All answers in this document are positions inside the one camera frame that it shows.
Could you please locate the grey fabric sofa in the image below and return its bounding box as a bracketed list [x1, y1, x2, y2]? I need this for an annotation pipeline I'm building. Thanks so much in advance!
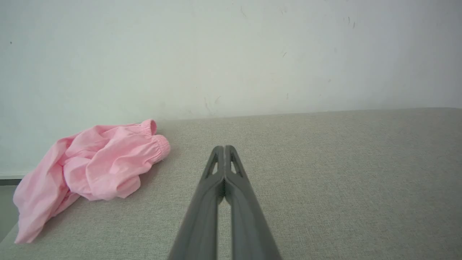
[0, 107, 462, 260]

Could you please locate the pink garment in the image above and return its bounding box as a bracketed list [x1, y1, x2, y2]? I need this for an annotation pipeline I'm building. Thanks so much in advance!
[13, 119, 171, 244]

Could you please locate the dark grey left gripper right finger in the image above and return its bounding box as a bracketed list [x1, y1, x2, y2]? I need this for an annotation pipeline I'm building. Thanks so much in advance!
[224, 145, 283, 260]

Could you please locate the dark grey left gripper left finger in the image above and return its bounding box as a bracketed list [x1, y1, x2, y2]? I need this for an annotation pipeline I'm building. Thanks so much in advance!
[168, 146, 225, 260]

